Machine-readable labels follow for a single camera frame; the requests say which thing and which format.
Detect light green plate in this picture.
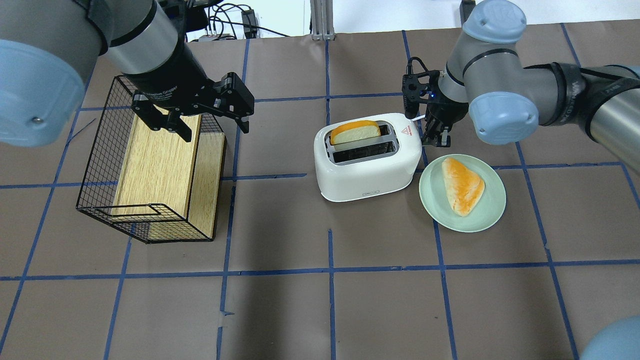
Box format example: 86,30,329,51
418,153,506,233

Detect white two-slot toaster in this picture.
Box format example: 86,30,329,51
313,112,422,202

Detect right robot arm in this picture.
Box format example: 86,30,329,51
401,0,640,172

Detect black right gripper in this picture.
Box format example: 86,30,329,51
401,56,453,148

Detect black wire basket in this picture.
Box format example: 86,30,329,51
75,75,227,245

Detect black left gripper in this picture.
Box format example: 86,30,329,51
131,45,255,142

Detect aluminium frame post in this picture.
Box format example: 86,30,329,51
310,0,336,41

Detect wooden board in basket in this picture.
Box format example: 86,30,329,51
109,114,226,243

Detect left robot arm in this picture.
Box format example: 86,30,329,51
0,0,255,147

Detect triangular bread on plate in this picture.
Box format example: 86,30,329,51
441,157,486,217

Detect bread slice in toaster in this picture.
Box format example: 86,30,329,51
329,120,381,146

